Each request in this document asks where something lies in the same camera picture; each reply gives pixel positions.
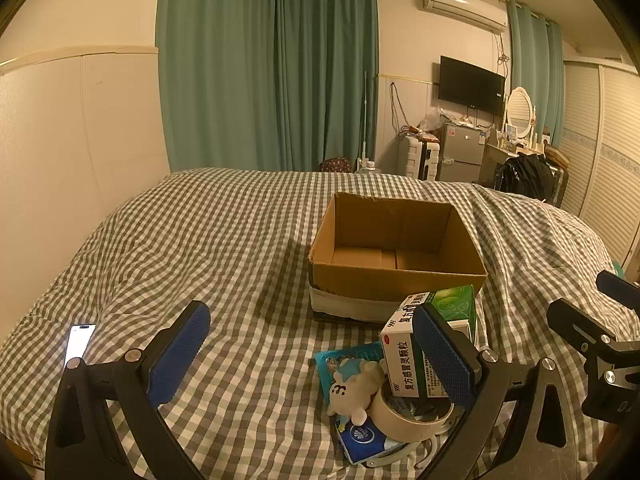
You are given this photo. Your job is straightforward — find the white suitcase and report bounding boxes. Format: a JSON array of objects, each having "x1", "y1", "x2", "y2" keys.
[{"x1": 397, "y1": 134, "x2": 443, "y2": 181}]

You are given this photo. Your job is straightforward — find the silver mini fridge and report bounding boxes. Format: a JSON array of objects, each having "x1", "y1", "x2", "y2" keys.
[{"x1": 437, "y1": 122, "x2": 488, "y2": 183}]

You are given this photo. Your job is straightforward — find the hanging wall cables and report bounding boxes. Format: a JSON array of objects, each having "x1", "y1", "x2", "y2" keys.
[{"x1": 390, "y1": 80, "x2": 408, "y2": 136}]

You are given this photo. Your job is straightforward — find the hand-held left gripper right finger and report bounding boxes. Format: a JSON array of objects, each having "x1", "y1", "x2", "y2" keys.
[{"x1": 411, "y1": 302, "x2": 591, "y2": 480}]

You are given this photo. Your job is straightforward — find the narrow green curtain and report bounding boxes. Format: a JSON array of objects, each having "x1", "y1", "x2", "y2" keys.
[{"x1": 506, "y1": 0, "x2": 566, "y2": 148}]

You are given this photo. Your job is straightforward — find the wide green curtain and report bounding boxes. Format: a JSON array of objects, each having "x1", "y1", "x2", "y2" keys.
[{"x1": 156, "y1": 0, "x2": 281, "y2": 173}]

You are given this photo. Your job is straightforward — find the white louvered wardrobe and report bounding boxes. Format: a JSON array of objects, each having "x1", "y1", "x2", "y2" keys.
[{"x1": 560, "y1": 57, "x2": 640, "y2": 261}]

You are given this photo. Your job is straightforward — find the grey plush toy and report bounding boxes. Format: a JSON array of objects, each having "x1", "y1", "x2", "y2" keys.
[{"x1": 326, "y1": 359, "x2": 387, "y2": 426}]

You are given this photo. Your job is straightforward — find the blue tissue packet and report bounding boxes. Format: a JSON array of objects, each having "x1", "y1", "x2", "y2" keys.
[{"x1": 334, "y1": 420, "x2": 416, "y2": 466}]

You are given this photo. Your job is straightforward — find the black wall television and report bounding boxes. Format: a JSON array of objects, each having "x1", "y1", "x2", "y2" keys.
[{"x1": 438, "y1": 55, "x2": 506, "y2": 116}]

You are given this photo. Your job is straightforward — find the green leaf print box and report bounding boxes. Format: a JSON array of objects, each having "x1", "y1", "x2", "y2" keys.
[{"x1": 430, "y1": 285, "x2": 478, "y2": 343}]

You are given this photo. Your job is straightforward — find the beige masking tape roll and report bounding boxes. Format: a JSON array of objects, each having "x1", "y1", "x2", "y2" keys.
[{"x1": 370, "y1": 382, "x2": 456, "y2": 443}]

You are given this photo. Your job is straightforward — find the wooden chair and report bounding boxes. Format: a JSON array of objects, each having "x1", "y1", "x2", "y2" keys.
[{"x1": 542, "y1": 145, "x2": 571, "y2": 206}]

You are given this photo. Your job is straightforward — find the white and green medicine box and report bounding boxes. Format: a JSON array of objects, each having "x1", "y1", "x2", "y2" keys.
[{"x1": 379, "y1": 291, "x2": 451, "y2": 401}]

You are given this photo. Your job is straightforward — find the white smartphone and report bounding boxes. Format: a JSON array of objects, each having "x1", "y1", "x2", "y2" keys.
[{"x1": 64, "y1": 323, "x2": 97, "y2": 368}]

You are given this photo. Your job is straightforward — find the beige dressing table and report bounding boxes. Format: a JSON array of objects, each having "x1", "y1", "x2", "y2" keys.
[{"x1": 480, "y1": 140, "x2": 551, "y2": 186}]

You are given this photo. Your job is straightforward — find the white oval mirror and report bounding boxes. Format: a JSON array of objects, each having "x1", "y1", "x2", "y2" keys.
[{"x1": 505, "y1": 86, "x2": 535, "y2": 141}]

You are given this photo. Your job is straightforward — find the black bag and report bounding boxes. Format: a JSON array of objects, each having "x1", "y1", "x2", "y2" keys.
[{"x1": 495, "y1": 154, "x2": 556, "y2": 206}]

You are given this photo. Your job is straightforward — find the white mop pole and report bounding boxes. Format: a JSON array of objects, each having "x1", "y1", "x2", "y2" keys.
[{"x1": 361, "y1": 70, "x2": 373, "y2": 171}]

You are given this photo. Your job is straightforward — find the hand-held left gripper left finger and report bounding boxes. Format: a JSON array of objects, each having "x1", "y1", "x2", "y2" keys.
[{"x1": 45, "y1": 301, "x2": 212, "y2": 480}]

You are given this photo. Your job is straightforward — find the clear plastic bag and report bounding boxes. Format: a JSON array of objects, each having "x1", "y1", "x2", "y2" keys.
[{"x1": 417, "y1": 107, "x2": 443, "y2": 133}]

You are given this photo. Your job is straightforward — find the green checkered blanket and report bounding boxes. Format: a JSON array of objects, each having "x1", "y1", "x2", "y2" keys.
[{"x1": 0, "y1": 166, "x2": 631, "y2": 480}]

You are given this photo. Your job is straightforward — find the white air conditioner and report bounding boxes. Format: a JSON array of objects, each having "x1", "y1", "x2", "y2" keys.
[{"x1": 422, "y1": 0, "x2": 508, "y2": 33}]

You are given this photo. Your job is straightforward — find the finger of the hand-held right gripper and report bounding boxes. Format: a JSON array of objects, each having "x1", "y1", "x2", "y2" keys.
[
  {"x1": 596, "y1": 270, "x2": 640, "y2": 311},
  {"x1": 546, "y1": 299, "x2": 616, "y2": 356}
]

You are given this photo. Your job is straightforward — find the cardboard box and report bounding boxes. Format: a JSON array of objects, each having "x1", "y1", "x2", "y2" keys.
[{"x1": 306, "y1": 191, "x2": 489, "y2": 324}]

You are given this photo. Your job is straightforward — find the teal snack packet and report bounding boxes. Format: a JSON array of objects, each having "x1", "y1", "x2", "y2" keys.
[{"x1": 315, "y1": 342, "x2": 388, "y2": 401}]

